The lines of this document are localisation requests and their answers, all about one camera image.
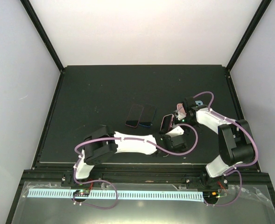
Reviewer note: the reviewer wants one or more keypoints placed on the left small circuit board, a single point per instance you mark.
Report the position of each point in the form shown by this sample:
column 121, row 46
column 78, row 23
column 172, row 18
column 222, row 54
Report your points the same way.
column 81, row 193

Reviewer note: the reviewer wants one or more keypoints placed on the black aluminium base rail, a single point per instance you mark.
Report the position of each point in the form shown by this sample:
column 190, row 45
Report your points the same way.
column 124, row 173

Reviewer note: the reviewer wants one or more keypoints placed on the pink cased phone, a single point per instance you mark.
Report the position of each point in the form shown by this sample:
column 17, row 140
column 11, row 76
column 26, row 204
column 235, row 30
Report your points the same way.
column 180, row 108

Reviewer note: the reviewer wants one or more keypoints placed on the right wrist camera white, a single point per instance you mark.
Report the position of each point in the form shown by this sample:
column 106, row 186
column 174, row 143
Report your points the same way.
column 180, row 113

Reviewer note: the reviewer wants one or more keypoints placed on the light blue phone case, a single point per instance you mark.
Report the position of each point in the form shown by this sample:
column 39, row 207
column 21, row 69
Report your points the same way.
column 199, row 103

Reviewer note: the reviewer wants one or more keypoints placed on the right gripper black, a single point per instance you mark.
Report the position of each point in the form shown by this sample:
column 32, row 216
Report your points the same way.
column 176, row 122

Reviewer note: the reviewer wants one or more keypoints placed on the right rear black frame post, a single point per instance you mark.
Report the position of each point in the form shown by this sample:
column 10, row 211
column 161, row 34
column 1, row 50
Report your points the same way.
column 264, row 4

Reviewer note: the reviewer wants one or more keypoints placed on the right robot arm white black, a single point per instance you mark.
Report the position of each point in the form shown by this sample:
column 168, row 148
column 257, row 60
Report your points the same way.
column 235, row 141

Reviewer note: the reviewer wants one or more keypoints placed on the white slotted cable duct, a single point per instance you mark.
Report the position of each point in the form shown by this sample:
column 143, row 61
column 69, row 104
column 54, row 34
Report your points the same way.
column 120, row 195

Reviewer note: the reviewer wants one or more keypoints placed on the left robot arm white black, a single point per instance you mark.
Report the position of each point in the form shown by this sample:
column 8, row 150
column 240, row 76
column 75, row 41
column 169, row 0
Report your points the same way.
column 99, row 146

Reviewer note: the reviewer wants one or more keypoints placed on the blue phone black screen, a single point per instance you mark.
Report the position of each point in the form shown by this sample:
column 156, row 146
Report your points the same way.
column 147, row 115

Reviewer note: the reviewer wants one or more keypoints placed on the small circuit board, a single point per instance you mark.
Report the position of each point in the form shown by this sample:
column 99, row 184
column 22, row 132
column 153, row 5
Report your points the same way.
column 81, row 193
column 216, row 194

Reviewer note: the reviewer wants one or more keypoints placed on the right small circuit board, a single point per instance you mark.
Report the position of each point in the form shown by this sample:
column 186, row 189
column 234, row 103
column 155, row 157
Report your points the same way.
column 216, row 194

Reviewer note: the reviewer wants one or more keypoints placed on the left rear black frame post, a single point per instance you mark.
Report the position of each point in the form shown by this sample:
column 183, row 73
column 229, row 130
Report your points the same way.
column 42, row 33

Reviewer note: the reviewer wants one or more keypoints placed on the dark pink phone black screen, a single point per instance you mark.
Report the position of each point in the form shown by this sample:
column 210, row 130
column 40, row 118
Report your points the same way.
column 166, row 124

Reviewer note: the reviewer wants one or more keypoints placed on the black frame post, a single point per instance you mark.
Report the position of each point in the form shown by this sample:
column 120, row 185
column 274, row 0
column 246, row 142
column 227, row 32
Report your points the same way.
column 264, row 4
column 42, row 33

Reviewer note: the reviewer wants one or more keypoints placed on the black phone pink edge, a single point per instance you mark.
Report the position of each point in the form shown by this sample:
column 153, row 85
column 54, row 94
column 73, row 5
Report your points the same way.
column 134, row 115

